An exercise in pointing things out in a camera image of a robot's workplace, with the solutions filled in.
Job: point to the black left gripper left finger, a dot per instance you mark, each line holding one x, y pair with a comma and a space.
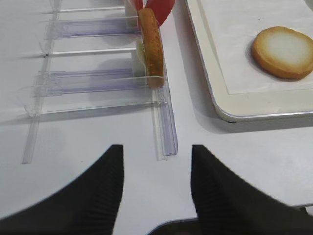
87, 206

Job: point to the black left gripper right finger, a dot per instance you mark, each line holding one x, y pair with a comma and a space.
227, 205

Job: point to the bread slice on tray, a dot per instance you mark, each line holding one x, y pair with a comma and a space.
283, 52

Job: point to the brown meat patty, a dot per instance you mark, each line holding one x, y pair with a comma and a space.
154, 59

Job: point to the cream metal tray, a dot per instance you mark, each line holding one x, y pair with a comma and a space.
240, 89

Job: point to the clear acrylic left rack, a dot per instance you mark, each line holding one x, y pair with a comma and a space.
94, 65

